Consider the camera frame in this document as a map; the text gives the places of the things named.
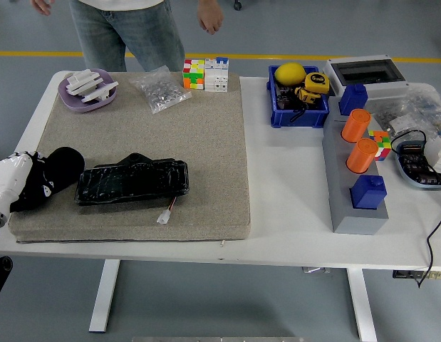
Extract person's left hand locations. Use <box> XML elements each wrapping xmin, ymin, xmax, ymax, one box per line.
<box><xmin>197</xmin><ymin>0</ymin><xmax>224</xmax><ymax>36</ymax></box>

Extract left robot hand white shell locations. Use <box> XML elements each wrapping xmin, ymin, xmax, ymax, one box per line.
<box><xmin>0</xmin><ymin>151</ymin><xmax>56</xmax><ymax>214</ymax></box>

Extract person's right hand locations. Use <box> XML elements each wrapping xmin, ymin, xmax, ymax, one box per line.
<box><xmin>30</xmin><ymin>0</ymin><xmax>56</xmax><ymax>17</ymax></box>

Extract black rag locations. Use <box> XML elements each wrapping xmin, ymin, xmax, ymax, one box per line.
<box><xmin>9</xmin><ymin>146</ymin><xmax>85</xmax><ymax>214</ymax></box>

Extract black glossy panel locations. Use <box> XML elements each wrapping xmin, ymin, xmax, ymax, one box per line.
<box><xmin>74</xmin><ymin>152</ymin><xmax>190</xmax><ymax>206</ymax></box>

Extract large colourful puzzle cube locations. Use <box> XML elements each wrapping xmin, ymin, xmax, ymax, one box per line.
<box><xmin>182</xmin><ymin>58</ymin><xmax>206</xmax><ymax>90</ymax></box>

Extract person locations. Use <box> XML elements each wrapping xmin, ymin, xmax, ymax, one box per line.
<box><xmin>30</xmin><ymin>0</ymin><xmax>224</xmax><ymax>73</ymax></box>

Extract clear bag of screws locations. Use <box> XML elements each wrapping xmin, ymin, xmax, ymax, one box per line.
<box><xmin>128</xmin><ymin>65</ymin><xmax>192</xmax><ymax>115</ymax></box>

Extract yellow ball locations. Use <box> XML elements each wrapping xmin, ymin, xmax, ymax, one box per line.
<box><xmin>274</xmin><ymin>62</ymin><xmax>307</xmax><ymax>86</ymax></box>

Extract purple tray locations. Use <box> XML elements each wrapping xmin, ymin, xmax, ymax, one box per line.
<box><xmin>58</xmin><ymin>68</ymin><xmax>118</xmax><ymax>114</ymax></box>

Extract brown electronic component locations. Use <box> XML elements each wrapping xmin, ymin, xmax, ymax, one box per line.
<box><xmin>276</xmin><ymin>86</ymin><xmax>296</xmax><ymax>110</ymax></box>

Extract yellow tape measure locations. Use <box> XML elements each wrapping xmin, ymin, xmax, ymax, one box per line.
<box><xmin>303</xmin><ymin>71</ymin><xmax>331</xmax><ymax>95</ymax></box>

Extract yellow and black tool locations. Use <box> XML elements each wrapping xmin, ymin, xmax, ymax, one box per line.
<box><xmin>294</xmin><ymin>85</ymin><xmax>323</xmax><ymax>106</ymax></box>

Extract grey-brown mat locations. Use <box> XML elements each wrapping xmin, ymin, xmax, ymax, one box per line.
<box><xmin>8</xmin><ymin>71</ymin><xmax>252</xmax><ymax>245</ymax></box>

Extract blue plastic bin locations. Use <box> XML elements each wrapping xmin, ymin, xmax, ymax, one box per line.
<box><xmin>266</xmin><ymin>64</ymin><xmax>331</xmax><ymax>130</ymax></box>

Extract white table leg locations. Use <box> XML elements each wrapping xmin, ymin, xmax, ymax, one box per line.
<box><xmin>88</xmin><ymin>259</ymin><xmax>121</xmax><ymax>334</ymax></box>
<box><xmin>346</xmin><ymin>269</ymin><xmax>378</xmax><ymax>342</ymax></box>

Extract blue square block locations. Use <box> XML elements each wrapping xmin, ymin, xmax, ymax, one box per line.
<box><xmin>339</xmin><ymin>83</ymin><xmax>368</xmax><ymax>117</ymax></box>
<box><xmin>350</xmin><ymin>174</ymin><xmax>388</xmax><ymax>211</ymax></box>

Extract orange cylinder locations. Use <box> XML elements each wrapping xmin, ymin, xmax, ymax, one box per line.
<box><xmin>346</xmin><ymin>138</ymin><xmax>378</xmax><ymax>175</ymax></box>
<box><xmin>341</xmin><ymin>108</ymin><xmax>372</xmax><ymax>143</ymax></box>

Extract clear parts bag white label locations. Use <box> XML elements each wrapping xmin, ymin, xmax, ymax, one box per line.
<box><xmin>365</xmin><ymin>99</ymin><xmax>422</xmax><ymax>140</ymax></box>

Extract small colourful puzzle cube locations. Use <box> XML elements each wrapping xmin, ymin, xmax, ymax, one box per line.
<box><xmin>368</xmin><ymin>130</ymin><xmax>390</xmax><ymax>162</ymax></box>

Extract grey block holder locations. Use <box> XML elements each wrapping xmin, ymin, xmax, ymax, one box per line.
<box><xmin>321</xmin><ymin>95</ymin><xmax>390</xmax><ymax>236</ymax></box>

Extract clear bag of small parts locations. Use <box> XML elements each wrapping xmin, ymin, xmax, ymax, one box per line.
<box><xmin>405</xmin><ymin>82</ymin><xmax>441</xmax><ymax>142</ymax></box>

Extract blue-grey tray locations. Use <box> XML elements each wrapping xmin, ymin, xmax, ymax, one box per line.
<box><xmin>393</xmin><ymin>140</ymin><xmax>441</xmax><ymax>192</ymax></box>

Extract black circuit boards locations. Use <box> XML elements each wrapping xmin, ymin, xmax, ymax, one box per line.
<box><xmin>399</xmin><ymin>142</ymin><xmax>441</xmax><ymax>187</ymax></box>

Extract black control box under table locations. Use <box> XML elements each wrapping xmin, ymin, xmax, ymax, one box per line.
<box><xmin>391</xmin><ymin>270</ymin><xmax>441</xmax><ymax>281</ymax></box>

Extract white circuit breaker blue switch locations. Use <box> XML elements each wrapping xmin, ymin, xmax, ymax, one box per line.
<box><xmin>204</xmin><ymin>56</ymin><xmax>230</xmax><ymax>93</ymax></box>

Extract white plastic bracket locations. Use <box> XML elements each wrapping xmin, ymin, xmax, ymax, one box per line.
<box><xmin>80</xmin><ymin>81</ymin><xmax>120</xmax><ymax>105</ymax></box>
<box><xmin>65</xmin><ymin>68</ymin><xmax>105</xmax><ymax>96</ymax></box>

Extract white connector with red wires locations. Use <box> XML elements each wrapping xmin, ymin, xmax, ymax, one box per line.
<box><xmin>156</xmin><ymin>195</ymin><xmax>178</xmax><ymax>225</ymax></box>

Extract grey enclosure box clear lid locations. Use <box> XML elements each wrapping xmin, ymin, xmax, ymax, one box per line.
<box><xmin>322</xmin><ymin>53</ymin><xmax>410</xmax><ymax>100</ymax></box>

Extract black cable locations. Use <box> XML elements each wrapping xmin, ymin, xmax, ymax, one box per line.
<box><xmin>390</xmin><ymin>129</ymin><xmax>441</xmax><ymax>289</ymax></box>

